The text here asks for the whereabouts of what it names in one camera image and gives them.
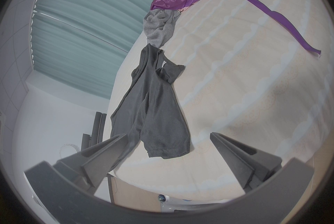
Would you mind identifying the black T-shirt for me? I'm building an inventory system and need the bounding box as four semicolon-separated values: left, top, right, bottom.
110;43;191;169

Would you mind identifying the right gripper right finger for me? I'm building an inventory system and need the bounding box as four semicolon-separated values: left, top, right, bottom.
210;132;283;190

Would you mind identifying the bed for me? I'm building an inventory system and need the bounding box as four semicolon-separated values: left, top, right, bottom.
107;0;334;204

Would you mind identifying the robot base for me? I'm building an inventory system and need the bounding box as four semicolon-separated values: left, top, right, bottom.
157;193;195;214

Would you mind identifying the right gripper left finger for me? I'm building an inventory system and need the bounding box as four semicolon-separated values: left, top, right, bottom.
55;134;129;189

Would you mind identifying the grey garment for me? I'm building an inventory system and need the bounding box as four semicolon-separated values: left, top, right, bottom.
143;9;182;49

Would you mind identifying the black chest of drawers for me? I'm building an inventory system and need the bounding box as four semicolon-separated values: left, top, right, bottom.
81;111;107;151

